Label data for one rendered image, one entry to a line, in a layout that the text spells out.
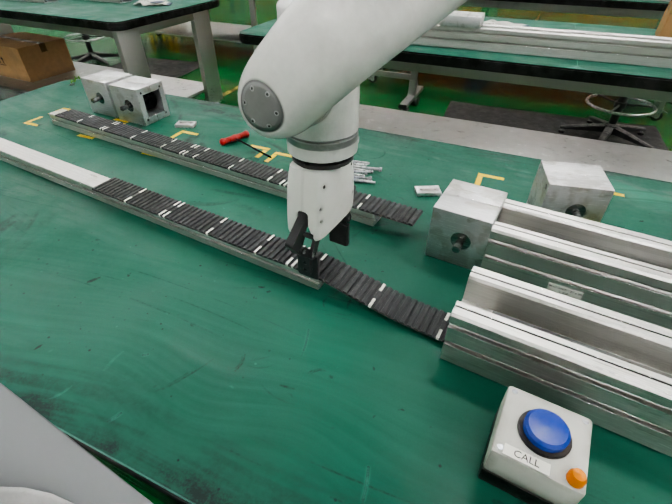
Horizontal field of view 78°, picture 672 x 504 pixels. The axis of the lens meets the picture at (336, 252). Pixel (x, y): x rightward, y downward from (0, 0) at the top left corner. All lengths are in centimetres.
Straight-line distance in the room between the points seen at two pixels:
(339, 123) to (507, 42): 158
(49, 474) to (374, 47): 39
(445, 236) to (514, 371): 24
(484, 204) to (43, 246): 73
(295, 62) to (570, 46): 172
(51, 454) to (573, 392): 49
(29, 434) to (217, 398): 22
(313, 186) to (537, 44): 161
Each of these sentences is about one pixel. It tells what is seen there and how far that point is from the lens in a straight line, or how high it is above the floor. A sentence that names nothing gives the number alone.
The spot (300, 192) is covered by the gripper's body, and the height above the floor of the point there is 97.
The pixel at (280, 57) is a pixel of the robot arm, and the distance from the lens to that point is 37.
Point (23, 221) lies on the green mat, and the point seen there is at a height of 78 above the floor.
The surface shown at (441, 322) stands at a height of 79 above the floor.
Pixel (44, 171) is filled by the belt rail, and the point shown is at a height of 80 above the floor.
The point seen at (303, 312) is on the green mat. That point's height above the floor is 78.
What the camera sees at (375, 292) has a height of 80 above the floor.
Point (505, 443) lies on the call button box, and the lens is 45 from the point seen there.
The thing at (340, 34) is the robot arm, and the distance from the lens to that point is 35.
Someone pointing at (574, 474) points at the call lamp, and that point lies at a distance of 45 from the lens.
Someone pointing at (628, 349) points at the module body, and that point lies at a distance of 58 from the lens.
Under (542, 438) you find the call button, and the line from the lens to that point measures 45.
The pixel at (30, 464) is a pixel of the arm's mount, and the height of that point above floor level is 93.
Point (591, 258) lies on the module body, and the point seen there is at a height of 86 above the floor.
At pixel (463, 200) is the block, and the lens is 68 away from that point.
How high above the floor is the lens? 122
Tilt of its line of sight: 39 degrees down
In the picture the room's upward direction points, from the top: straight up
